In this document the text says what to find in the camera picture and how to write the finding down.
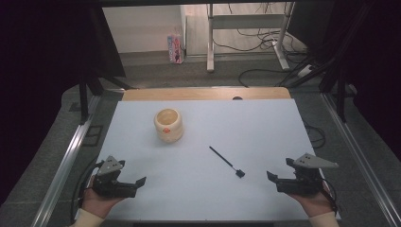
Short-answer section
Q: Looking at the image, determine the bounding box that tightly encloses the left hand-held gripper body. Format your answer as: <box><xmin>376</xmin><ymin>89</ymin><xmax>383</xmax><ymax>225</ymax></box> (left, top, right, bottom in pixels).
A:
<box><xmin>91</xmin><ymin>155</ymin><xmax>139</xmax><ymax>199</ymax></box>

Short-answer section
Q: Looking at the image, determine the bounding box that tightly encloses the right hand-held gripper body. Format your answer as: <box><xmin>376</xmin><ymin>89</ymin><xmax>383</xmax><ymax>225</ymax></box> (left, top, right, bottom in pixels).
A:
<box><xmin>276</xmin><ymin>152</ymin><xmax>340</xmax><ymax>196</ymax></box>

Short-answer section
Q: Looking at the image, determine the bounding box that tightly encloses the thin black brush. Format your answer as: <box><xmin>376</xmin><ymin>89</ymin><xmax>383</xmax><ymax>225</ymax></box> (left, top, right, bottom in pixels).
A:
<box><xmin>208</xmin><ymin>146</ymin><xmax>246</xmax><ymax>179</ymax></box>

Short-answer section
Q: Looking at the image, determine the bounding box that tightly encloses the cream ribbed ceramic cup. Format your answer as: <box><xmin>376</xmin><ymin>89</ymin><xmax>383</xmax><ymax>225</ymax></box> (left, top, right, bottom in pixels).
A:
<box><xmin>153</xmin><ymin>108</ymin><xmax>184</xmax><ymax>145</ymax></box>

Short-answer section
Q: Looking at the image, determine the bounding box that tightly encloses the person's left hand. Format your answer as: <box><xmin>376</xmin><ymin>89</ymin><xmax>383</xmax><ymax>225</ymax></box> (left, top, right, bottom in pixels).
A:
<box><xmin>80</xmin><ymin>175</ymin><xmax>125</xmax><ymax>219</ymax></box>

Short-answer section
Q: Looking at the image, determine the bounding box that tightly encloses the person's right hand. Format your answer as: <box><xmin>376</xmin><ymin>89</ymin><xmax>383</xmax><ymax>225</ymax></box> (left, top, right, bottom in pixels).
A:
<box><xmin>288</xmin><ymin>181</ymin><xmax>336</xmax><ymax>218</ymax></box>

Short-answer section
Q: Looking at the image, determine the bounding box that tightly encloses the black square floor plate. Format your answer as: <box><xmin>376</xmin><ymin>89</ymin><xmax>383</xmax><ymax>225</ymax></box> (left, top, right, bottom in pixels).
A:
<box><xmin>81</xmin><ymin>124</ymin><xmax>104</xmax><ymax>148</ymax></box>

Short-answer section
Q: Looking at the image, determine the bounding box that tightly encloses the white table mat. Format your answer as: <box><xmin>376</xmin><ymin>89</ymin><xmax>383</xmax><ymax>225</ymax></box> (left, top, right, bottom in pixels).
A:
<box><xmin>75</xmin><ymin>98</ymin><xmax>342</xmax><ymax>222</ymax></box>

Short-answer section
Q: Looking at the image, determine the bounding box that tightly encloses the black metal stand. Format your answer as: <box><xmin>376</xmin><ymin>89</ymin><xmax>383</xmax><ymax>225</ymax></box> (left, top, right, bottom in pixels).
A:
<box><xmin>78</xmin><ymin>6</ymin><xmax>137</xmax><ymax>125</ymax></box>
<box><xmin>287</xmin><ymin>2</ymin><xmax>373</xmax><ymax>124</ymax></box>

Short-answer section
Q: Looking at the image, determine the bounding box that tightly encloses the white power strip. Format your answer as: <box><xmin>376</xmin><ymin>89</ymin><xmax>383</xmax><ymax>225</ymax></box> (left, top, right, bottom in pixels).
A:
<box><xmin>296</xmin><ymin>63</ymin><xmax>315</xmax><ymax>79</ymax></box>

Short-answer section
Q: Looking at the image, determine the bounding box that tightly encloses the dark curtain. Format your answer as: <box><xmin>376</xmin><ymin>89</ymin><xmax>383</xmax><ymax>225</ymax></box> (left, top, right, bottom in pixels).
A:
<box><xmin>288</xmin><ymin>0</ymin><xmax>401</xmax><ymax>162</ymax></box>
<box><xmin>0</xmin><ymin>0</ymin><xmax>127</xmax><ymax>202</ymax></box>

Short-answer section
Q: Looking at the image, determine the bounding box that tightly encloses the colourful printed carton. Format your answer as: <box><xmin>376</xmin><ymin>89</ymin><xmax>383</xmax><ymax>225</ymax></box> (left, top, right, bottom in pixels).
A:
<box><xmin>166</xmin><ymin>33</ymin><xmax>185</xmax><ymax>65</ymax></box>

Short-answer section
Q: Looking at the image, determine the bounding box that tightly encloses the left hand-held gripper black cable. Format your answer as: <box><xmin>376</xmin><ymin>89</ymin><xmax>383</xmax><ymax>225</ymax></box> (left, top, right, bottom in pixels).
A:
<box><xmin>70</xmin><ymin>159</ymin><xmax>105</xmax><ymax>225</ymax></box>

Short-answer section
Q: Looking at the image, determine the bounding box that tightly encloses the hand-held gripper black cable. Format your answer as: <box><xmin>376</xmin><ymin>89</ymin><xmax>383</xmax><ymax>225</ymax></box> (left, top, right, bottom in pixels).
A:
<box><xmin>70</xmin><ymin>159</ymin><xmax>105</xmax><ymax>225</ymax></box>
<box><xmin>321</xmin><ymin>177</ymin><xmax>340</xmax><ymax>216</ymax></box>

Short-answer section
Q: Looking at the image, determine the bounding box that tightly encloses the right hand-held gripper black cable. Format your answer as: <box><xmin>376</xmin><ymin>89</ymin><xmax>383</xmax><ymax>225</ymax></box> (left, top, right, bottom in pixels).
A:
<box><xmin>321</xmin><ymin>177</ymin><xmax>340</xmax><ymax>216</ymax></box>

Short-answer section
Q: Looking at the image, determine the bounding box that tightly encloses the black looped cable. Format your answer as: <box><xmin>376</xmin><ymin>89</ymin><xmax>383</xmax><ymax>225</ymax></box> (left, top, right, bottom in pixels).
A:
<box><xmin>304</xmin><ymin>120</ymin><xmax>326</xmax><ymax>149</ymax></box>

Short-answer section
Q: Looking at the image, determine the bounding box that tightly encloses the aluminium rail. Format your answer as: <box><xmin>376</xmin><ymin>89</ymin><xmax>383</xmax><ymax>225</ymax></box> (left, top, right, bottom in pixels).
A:
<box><xmin>321</xmin><ymin>92</ymin><xmax>401</xmax><ymax>227</ymax></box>
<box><xmin>30</xmin><ymin>94</ymin><xmax>102</xmax><ymax>227</ymax></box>

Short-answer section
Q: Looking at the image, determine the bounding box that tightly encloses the tangle of black floor cables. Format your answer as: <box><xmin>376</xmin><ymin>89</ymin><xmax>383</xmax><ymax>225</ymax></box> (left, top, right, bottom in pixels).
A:
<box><xmin>212</xmin><ymin>2</ymin><xmax>309</xmax><ymax>64</ymax></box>

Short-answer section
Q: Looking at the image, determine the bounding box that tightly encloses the white metal desk frame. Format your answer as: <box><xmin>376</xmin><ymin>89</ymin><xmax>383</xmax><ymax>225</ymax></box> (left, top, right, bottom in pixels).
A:
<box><xmin>205</xmin><ymin>2</ymin><xmax>296</xmax><ymax>73</ymax></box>

